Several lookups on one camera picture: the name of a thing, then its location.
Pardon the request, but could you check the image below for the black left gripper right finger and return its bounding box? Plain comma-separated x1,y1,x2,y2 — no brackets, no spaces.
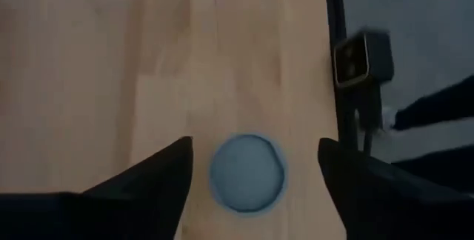
317,138,474,240

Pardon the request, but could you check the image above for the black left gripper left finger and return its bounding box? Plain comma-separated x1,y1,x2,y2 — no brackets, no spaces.
0,136,194,240

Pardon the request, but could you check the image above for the teal tuna fish can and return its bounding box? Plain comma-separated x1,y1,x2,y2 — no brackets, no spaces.
208,132,289,215

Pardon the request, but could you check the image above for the black chair base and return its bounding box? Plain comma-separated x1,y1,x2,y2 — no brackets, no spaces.
381,76,474,132

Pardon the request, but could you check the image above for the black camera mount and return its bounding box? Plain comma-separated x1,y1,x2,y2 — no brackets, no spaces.
346,80,384,156

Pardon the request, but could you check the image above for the black table camera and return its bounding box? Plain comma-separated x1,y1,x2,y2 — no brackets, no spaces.
333,30,395,89

